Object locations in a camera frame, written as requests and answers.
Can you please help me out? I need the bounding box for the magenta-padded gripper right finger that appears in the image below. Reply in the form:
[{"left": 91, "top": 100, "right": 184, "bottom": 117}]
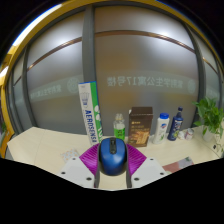
[{"left": 125, "top": 143, "right": 169, "bottom": 189}]

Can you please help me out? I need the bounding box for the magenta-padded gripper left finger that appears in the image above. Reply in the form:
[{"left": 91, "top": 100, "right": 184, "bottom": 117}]
[{"left": 58, "top": 143, "right": 102, "bottom": 189}]

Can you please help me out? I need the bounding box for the blue and black computer mouse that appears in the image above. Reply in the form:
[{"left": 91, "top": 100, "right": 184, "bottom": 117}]
[{"left": 98, "top": 136, "right": 129, "bottom": 177}]

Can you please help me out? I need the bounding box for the multicoloured floral mouse pad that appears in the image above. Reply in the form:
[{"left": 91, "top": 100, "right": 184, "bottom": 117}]
[{"left": 162, "top": 156, "right": 195, "bottom": 174}]

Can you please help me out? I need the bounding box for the patterned tissue packet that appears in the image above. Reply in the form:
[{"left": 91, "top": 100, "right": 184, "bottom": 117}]
[{"left": 60, "top": 148, "right": 81, "bottom": 163}]

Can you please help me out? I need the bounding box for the brown cardboard box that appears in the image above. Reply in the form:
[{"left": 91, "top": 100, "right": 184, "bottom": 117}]
[{"left": 127, "top": 106, "right": 154, "bottom": 148}]

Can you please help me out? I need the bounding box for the white blue-capped lotion bottle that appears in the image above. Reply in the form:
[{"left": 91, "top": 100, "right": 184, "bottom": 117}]
[{"left": 152, "top": 112, "right": 170, "bottom": 145}]

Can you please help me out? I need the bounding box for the clear green-labelled drink bottle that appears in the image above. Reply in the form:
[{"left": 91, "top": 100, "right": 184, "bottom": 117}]
[{"left": 112, "top": 113, "right": 127, "bottom": 142}]

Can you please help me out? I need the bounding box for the dark blue shampoo bottle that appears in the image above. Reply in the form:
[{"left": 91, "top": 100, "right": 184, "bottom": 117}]
[{"left": 167, "top": 106, "right": 185, "bottom": 142}]

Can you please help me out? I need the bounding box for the white and green shuttlecock tube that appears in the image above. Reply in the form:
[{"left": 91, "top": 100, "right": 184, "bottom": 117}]
[{"left": 77, "top": 80, "right": 104, "bottom": 146}]

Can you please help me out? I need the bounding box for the potted green vine plant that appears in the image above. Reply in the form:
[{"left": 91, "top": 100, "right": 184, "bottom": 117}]
[{"left": 192, "top": 96, "right": 224, "bottom": 158}]

